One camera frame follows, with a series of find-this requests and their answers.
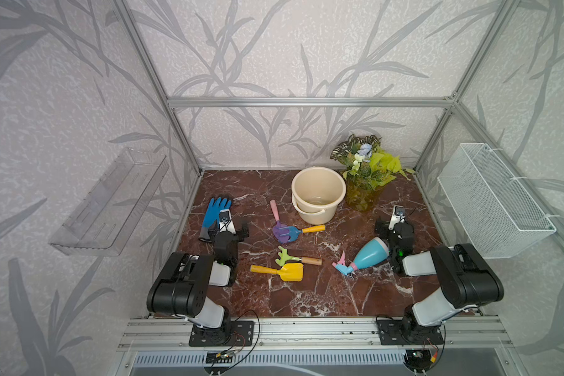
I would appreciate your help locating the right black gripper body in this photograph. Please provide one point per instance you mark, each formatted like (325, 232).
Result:
(387, 233)

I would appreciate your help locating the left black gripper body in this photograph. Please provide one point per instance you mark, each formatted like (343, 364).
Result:
(234, 239)

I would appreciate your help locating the teal spray bottle pink trigger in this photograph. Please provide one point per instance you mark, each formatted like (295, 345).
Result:
(374, 252)

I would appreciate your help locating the purple trowel pink handle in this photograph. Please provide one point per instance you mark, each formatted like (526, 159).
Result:
(277, 223)

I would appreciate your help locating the green rake wooden handle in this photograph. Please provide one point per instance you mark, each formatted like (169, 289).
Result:
(284, 258)

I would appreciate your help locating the yellow shovel yellow handle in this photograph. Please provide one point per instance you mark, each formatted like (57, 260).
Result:
(292, 272)

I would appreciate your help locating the blue fork yellow handle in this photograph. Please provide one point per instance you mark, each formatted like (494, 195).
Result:
(290, 234)

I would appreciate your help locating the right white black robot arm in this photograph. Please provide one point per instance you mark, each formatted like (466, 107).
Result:
(466, 279)

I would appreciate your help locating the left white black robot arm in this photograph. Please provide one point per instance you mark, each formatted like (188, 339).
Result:
(181, 288)

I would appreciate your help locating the blue gardening glove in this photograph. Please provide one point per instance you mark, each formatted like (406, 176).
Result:
(211, 219)

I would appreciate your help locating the green potted plant glass vase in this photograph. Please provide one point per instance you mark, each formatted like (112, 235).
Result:
(368, 168)

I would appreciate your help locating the cream plastic bucket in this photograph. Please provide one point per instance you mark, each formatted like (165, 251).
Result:
(316, 193)

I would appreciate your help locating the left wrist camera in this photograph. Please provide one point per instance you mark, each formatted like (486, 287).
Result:
(225, 220)

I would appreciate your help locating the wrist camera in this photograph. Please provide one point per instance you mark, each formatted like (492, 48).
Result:
(225, 220)
(398, 216)

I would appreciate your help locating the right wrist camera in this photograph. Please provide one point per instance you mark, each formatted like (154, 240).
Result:
(398, 216)

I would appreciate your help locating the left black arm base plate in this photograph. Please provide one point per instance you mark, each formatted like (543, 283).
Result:
(233, 333)

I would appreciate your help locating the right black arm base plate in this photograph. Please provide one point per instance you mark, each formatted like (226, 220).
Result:
(407, 331)

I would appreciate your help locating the white wire mesh basket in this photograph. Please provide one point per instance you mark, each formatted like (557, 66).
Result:
(497, 212)

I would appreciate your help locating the clear acrylic wall shelf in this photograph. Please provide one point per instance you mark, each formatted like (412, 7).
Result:
(103, 222)

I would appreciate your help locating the aluminium frame rail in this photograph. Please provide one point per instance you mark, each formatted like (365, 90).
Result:
(250, 102)

